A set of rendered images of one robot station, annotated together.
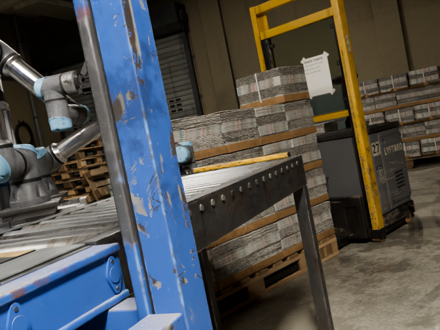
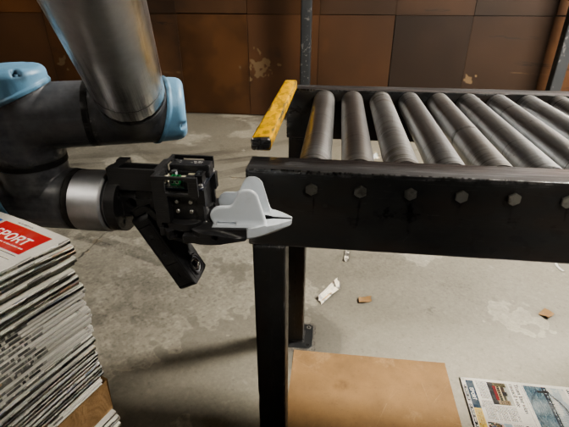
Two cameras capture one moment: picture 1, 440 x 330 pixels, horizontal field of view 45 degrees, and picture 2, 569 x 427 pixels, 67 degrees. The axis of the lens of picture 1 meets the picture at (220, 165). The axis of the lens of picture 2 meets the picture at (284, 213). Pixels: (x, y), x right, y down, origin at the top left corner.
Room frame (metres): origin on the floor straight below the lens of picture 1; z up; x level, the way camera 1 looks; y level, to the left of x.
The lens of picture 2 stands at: (2.48, 0.70, 1.02)
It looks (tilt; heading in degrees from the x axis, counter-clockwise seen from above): 28 degrees down; 252
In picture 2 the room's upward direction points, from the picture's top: straight up
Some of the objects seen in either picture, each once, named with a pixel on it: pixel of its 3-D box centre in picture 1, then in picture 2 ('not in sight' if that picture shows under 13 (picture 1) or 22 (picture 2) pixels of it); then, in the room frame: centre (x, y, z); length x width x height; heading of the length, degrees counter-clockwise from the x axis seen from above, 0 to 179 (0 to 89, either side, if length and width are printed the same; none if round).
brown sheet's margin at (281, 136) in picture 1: (253, 141); not in sight; (3.41, -0.24, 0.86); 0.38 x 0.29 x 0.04; 44
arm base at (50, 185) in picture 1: (40, 186); not in sight; (2.55, 0.86, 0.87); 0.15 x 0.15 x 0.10
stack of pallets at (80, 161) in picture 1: (88, 178); not in sight; (9.54, 2.35, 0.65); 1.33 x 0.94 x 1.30; 159
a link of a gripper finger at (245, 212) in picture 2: not in sight; (250, 212); (2.38, 0.27, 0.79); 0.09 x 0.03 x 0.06; 155
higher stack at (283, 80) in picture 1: (287, 166); not in sight; (3.62, -0.44, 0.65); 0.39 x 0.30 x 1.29; 46
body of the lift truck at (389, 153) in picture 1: (353, 179); not in sight; (4.19, -1.00, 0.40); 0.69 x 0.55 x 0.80; 46
